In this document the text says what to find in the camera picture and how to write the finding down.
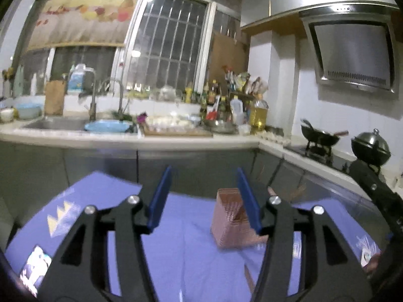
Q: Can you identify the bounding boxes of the row of condiment bottles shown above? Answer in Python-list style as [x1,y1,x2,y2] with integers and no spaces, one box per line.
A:
[183,80,231,122]

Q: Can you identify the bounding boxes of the white egg tray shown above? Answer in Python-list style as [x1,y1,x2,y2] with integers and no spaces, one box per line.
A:
[256,130,292,144]

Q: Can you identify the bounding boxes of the blue basin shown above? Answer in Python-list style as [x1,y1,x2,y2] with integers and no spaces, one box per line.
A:
[84,120,131,134]

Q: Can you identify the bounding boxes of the barred kitchen window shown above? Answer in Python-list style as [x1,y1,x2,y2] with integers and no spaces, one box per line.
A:
[124,0,210,94]

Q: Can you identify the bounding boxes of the steel range hood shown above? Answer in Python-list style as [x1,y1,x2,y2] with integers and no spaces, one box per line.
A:
[299,2,400,94]

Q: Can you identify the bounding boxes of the steel bowl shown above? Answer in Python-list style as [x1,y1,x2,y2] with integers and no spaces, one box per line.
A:
[204,119,238,134]

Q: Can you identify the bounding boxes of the white plastic jug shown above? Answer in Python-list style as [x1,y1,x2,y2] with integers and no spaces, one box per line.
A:
[230,95,245,125]

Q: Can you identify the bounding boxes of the blue printed tablecloth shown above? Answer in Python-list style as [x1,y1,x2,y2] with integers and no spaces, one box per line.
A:
[5,171,383,302]

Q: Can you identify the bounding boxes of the yellow cooking oil bottle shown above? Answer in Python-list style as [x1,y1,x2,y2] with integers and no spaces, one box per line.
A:
[250,99,269,132]

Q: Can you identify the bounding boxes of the upright wooden chopping board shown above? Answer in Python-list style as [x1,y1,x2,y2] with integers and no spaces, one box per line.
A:
[44,80,66,116]

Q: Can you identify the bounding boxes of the flat wooden cutting board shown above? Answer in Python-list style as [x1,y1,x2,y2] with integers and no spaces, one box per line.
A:
[140,123,214,138]

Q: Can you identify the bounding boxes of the white kitchen countertop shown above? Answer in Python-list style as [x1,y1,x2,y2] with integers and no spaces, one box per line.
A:
[0,113,403,202]

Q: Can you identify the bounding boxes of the tall steel faucet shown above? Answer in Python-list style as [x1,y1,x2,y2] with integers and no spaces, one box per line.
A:
[80,69,99,121]

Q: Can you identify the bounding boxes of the grey base cabinets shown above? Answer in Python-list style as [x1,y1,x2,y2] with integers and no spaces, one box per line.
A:
[0,143,372,217]

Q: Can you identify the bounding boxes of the black wok with steel lid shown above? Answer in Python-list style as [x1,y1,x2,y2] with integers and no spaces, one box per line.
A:
[351,129,392,167]

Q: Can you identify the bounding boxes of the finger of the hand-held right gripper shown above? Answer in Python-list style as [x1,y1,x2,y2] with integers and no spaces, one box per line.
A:
[349,160,403,246]

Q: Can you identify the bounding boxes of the brown cardboard sheet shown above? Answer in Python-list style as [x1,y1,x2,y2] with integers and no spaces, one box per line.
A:
[208,31,250,84]

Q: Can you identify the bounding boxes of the rack of seasoning packets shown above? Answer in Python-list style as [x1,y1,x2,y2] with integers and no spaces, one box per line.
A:
[224,67,269,97]

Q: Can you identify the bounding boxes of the curved steel faucet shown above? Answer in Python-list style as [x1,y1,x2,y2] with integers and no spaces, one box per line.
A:
[101,77,125,118]

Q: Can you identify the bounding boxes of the blue water filter bottle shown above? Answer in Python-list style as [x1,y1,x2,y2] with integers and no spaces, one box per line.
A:
[68,64,86,95]

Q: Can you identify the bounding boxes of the pink perforated utensil basket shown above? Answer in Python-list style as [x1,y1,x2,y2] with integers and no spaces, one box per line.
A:
[210,188,269,248]

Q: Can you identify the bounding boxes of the black wok with handle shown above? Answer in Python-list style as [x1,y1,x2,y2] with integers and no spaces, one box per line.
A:
[300,120,349,147]

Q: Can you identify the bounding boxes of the steel kitchen sink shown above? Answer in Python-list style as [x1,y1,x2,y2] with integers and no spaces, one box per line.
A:
[22,117,140,133]

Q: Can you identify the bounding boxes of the printed roller blind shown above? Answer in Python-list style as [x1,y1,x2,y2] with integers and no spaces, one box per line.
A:
[27,0,147,51]

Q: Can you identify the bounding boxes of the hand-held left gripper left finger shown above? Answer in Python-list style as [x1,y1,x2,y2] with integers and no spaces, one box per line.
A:
[38,164,173,302]

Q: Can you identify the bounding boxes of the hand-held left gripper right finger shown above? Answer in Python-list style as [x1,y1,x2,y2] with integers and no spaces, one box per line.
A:
[237,167,376,302]

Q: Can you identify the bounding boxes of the black gas stove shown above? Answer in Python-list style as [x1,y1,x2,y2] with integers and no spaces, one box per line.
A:
[285,145,378,177]

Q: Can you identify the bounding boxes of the light blue plastic bowl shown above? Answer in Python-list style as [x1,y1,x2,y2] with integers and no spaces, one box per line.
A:
[14,104,43,120]

